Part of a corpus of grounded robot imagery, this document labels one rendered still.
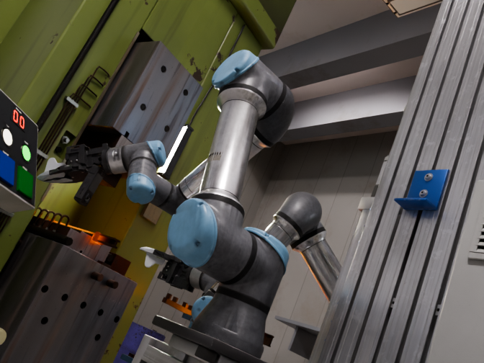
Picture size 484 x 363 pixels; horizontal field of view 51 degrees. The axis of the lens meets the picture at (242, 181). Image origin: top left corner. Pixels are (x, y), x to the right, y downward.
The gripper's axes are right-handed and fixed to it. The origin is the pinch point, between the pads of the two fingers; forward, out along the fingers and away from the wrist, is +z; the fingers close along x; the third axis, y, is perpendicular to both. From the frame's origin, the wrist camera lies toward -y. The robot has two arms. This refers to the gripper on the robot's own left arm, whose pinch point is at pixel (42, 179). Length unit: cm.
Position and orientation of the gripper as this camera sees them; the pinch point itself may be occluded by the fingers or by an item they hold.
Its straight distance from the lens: 154.6
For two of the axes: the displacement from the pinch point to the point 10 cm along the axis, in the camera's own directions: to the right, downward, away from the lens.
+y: -1.2, -9.1, 4.0
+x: -1.2, -3.8, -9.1
